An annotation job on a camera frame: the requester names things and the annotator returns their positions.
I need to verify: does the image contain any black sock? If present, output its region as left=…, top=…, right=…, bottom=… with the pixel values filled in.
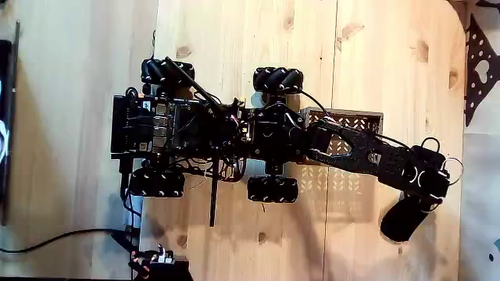
left=380, top=194, right=431, bottom=244

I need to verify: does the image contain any black leader arm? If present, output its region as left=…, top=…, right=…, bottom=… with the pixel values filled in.
left=127, top=244, right=193, bottom=281

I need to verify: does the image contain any black perforated fabric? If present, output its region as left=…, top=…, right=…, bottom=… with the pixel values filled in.
left=463, top=13, right=500, bottom=128

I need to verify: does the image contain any black omni wheel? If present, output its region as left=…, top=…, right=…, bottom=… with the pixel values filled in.
left=252, top=66, right=305, bottom=97
left=127, top=167, right=186, bottom=199
left=246, top=175, right=300, bottom=205
left=140, top=58, right=195, bottom=97

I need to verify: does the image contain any black antenna rod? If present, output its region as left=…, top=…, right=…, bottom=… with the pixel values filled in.
left=208, top=146, right=221, bottom=228
left=163, top=56, right=227, bottom=114

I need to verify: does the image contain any black mobile robot chassis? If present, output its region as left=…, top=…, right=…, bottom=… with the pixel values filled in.
left=110, top=92, right=251, bottom=162

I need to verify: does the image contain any black monitor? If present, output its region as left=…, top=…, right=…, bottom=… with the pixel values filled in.
left=0, top=21, right=21, bottom=226

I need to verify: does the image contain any black oval camera box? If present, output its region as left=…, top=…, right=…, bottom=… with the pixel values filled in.
left=410, top=144, right=448, bottom=171

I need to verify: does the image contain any black camera cable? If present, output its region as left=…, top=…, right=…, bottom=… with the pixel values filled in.
left=298, top=89, right=465, bottom=187

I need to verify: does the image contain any black power cable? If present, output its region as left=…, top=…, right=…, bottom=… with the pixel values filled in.
left=0, top=227, right=138, bottom=254

